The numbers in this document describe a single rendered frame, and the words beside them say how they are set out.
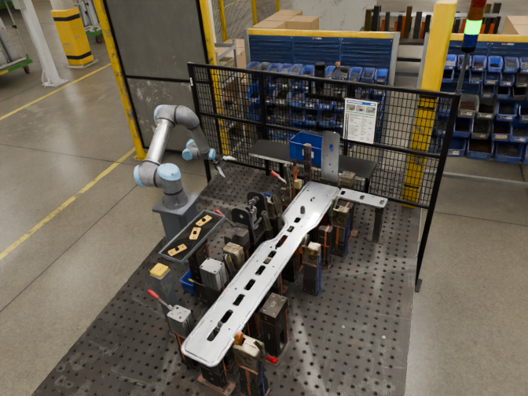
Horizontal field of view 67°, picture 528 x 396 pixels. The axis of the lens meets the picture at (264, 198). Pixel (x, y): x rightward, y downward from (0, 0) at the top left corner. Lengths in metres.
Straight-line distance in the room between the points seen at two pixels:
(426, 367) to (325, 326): 0.99
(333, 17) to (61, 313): 7.11
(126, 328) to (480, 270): 2.69
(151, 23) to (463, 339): 3.83
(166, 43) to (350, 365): 3.44
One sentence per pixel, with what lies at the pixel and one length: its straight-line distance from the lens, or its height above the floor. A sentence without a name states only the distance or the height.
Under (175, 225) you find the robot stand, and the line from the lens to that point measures 2.37.
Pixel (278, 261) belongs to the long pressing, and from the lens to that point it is 2.05.
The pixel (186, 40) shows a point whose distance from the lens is 4.25.
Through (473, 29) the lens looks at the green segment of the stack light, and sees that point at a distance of 2.40.
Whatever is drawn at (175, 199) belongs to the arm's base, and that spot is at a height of 1.16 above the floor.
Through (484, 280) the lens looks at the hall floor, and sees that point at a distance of 3.62.
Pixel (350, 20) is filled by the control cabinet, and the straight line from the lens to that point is 8.65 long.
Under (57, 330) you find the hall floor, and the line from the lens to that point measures 3.50.
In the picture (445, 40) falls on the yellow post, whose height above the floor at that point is 1.82.
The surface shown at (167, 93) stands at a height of 0.90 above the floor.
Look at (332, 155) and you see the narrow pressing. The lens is 2.54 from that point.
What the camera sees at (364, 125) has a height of 1.28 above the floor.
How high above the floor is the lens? 2.45
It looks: 36 degrees down
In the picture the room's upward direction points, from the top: 4 degrees counter-clockwise
